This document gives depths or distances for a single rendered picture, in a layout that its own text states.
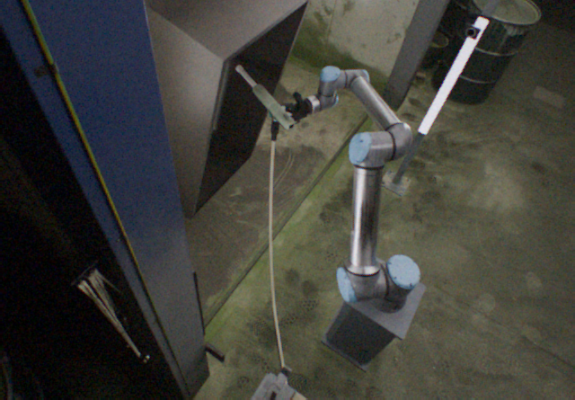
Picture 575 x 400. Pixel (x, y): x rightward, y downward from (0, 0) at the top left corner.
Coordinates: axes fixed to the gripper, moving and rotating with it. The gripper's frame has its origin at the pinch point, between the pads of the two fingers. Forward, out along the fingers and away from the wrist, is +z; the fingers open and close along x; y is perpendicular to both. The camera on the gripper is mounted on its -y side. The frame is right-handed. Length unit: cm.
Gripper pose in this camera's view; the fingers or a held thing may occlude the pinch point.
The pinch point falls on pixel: (274, 115)
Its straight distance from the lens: 191.4
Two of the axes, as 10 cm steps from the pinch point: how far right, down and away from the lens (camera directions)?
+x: -5.6, -6.9, 4.5
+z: -8.2, 3.7, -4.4
